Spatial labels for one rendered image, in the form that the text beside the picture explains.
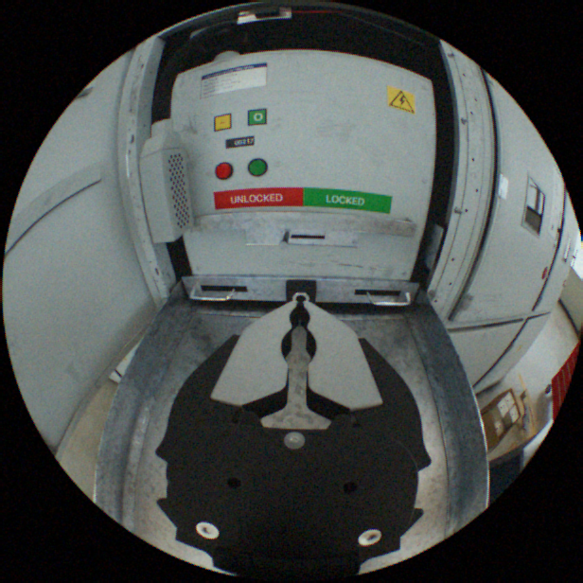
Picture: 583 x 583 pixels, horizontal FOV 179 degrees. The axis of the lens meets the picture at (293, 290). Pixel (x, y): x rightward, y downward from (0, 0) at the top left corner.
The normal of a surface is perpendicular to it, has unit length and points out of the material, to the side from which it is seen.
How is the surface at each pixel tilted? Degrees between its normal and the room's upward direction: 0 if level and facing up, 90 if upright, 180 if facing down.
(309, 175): 90
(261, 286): 90
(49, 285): 90
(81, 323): 90
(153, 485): 0
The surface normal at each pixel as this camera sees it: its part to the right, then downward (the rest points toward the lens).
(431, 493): 0.00, -0.80
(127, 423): 1.00, 0.03
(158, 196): -0.04, 0.60
